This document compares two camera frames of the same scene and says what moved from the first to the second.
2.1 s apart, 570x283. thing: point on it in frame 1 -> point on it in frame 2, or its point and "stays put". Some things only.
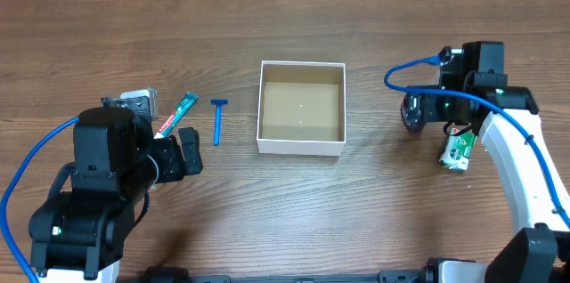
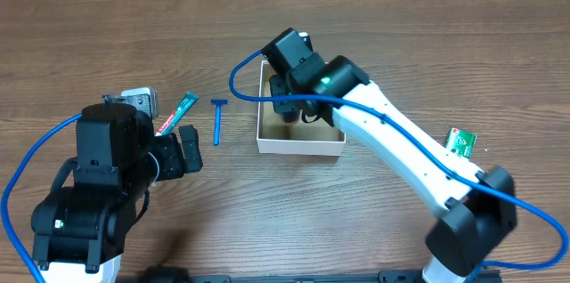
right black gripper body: [448, 127] -> [281, 92]
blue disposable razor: [218, 103] stays put
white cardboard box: [302, 109] stays put
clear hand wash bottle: [412, 112] -> [290, 117]
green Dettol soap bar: [457, 150] stays put
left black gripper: [176, 155] stays put
